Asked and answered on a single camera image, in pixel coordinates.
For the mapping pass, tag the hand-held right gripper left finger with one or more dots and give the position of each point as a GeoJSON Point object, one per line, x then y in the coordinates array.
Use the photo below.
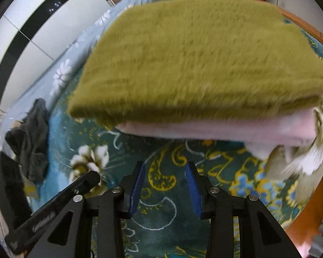
{"type": "Point", "coordinates": [137, 190]}

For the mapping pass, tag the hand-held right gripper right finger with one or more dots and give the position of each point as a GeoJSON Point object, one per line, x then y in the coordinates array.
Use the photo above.
{"type": "Point", "coordinates": [193, 190]}

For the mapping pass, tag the olive green knitted sweater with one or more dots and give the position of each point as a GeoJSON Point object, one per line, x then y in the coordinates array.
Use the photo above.
{"type": "Point", "coordinates": [191, 59]}

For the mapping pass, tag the white and black wardrobe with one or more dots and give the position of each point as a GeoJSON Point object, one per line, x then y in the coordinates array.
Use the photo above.
{"type": "Point", "coordinates": [43, 37]}

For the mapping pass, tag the pink folded garment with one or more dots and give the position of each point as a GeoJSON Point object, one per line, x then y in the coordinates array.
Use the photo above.
{"type": "Point", "coordinates": [204, 133]}

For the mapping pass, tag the dark grey pants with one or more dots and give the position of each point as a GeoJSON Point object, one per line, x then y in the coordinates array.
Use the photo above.
{"type": "Point", "coordinates": [33, 145]}

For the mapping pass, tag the beige fuzzy sweater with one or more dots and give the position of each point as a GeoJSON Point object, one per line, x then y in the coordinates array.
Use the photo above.
{"type": "Point", "coordinates": [31, 189]}

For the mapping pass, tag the teal floral blanket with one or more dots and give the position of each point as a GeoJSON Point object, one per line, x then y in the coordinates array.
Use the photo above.
{"type": "Point", "coordinates": [164, 209]}

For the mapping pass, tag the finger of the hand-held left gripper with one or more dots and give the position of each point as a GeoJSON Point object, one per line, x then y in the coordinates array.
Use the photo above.
{"type": "Point", "coordinates": [56, 209]}

